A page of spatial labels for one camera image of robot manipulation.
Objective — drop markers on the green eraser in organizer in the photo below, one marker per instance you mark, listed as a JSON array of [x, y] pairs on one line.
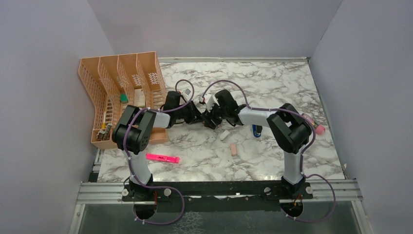
[[123, 98]]

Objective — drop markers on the orange plastic desk organizer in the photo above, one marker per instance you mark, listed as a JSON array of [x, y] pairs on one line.
[[113, 82]]

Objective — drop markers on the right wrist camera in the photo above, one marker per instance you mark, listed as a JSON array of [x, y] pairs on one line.
[[209, 101]]

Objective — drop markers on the pink highlighter marker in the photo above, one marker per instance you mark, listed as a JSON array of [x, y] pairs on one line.
[[162, 158]]

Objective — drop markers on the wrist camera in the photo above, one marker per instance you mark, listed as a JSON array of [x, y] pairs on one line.
[[209, 101], [187, 94]]

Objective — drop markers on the white eraser block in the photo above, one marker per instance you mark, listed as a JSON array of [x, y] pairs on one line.
[[224, 135]]

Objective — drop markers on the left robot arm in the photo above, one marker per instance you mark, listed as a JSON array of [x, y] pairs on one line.
[[133, 131]]

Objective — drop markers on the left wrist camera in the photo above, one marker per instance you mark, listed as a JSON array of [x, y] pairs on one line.
[[187, 94]]

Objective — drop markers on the white paper card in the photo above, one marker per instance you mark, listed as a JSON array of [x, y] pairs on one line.
[[139, 98]]

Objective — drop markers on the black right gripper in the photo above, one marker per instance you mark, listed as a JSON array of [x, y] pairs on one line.
[[207, 116]]

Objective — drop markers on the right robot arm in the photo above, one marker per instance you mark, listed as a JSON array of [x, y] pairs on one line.
[[290, 130]]

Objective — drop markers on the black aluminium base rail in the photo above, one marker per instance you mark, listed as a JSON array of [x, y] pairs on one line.
[[312, 191]]

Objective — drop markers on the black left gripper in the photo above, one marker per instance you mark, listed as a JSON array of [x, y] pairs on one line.
[[194, 114]]

